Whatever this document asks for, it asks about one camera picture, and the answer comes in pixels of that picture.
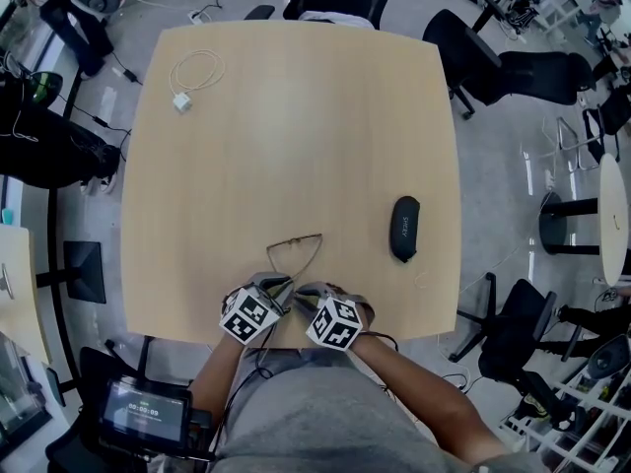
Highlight small wooden table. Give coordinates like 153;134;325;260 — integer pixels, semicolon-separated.
0;224;51;365

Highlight white storage shelf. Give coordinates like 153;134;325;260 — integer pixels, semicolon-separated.
499;362;631;473

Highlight thin-framed eyeglasses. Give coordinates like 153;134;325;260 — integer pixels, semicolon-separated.
265;233;325;286

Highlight round wooden table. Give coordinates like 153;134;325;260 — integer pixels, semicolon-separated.
537;152;631;288

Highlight white cloth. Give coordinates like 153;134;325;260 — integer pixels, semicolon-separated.
299;10;375;31

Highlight person's left forearm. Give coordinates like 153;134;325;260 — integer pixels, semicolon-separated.
188;335;244;414

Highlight black square table base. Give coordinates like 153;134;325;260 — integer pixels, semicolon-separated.
62;239;107;305

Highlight chrome chair frame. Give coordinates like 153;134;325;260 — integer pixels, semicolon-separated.
541;115;606;172

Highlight white charging cable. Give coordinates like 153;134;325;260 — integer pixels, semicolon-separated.
169;48;227;99

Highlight black timer monitor screen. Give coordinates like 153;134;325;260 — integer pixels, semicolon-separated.
98;376;193;451

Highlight person's grey shirt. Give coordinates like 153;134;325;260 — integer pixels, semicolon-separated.
211;364;543;473

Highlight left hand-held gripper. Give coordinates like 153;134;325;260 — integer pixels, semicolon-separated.
219;271;298;347

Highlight person's grey trousers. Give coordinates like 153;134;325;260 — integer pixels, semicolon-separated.
240;347;308;374

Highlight black reclined office chair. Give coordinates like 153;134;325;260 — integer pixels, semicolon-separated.
421;8;596;120

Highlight yellow-green shoes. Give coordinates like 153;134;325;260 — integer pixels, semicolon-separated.
522;393;552;422

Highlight black eyeglasses case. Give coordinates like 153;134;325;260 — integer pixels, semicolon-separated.
388;194;422;265

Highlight glass cabinet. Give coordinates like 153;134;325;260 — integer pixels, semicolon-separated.
0;332;54;443

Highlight black white-rimmed pod chair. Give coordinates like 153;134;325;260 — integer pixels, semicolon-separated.
588;334;631;382
38;0;122;79

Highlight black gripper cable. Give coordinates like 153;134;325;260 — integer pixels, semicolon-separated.
221;320;278;442

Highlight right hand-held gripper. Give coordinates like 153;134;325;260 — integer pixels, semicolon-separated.
293;284;377;352

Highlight person's right forearm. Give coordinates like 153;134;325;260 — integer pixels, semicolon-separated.
351;335;500;463

